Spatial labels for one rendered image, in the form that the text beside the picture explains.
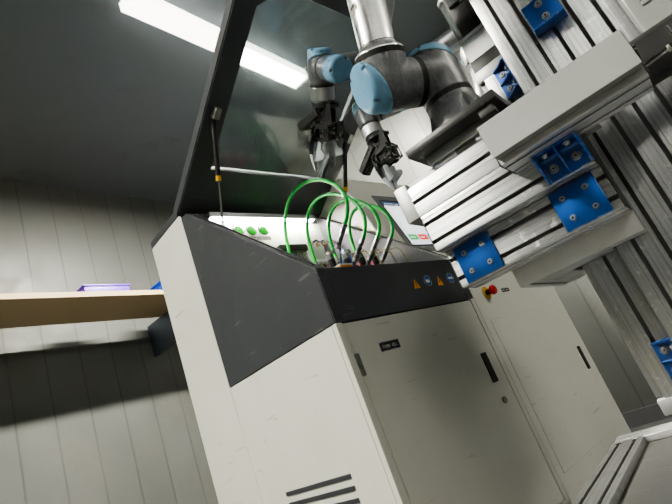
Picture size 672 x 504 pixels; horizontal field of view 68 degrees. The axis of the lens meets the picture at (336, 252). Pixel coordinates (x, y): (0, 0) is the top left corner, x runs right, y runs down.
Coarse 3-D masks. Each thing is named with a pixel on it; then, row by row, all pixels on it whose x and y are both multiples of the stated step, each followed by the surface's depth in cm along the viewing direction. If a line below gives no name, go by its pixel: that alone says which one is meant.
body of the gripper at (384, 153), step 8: (376, 136) 177; (384, 136) 174; (368, 144) 180; (376, 144) 177; (384, 144) 172; (392, 144) 175; (376, 152) 175; (384, 152) 172; (392, 152) 174; (400, 152) 176; (376, 160) 175; (384, 160) 174; (392, 160) 176
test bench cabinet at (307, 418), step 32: (480, 320) 175; (288, 352) 144; (320, 352) 134; (352, 352) 129; (256, 384) 156; (288, 384) 144; (320, 384) 135; (352, 384) 126; (512, 384) 168; (256, 416) 156; (288, 416) 145; (320, 416) 135; (352, 416) 126; (256, 448) 157; (288, 448) 145; (320, 448) 135; (352, 448) 127; (384, 448) 120; (544, 448) 162; (288, 480) 146; (320, 480) 136; (352, 480) 127; (384, 480) 119
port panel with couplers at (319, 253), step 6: (312, 234) 223; (318, 234) 226; (306, 240) 219; (312, 240) 221; (312, 246) 219; (318, 246) 221; (318, 252) 220; (324, 252) 223; (318, 258) 218; (324, 258) 221; (324, 264) 218
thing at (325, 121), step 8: (312, 104) 152; (320, 104) 150; (328, 104) 149; (336, 104) 150; (320, 112) 154; (328, 112) 150; (320, 120) 155; (328, 120) 151; (336, 120) 154; (312, 128) 156; (320, 128) 153; (328, 128) 153; (336, 128) 154; (320, 136) 155; (328, 136) 151; (336, 136) 155; (344, 136) 156
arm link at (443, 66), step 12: (420, 48) 116; (432, 48) 115; (444, 48) 115; (420, 60) 112; (432, 60) 113; (444, 60) 114; (456, 60) 116; (432, 72) 112; (444, 72) 113; (456, 72) 113; (432, 84) 112; (444, 84) 112; (432, 96) 113
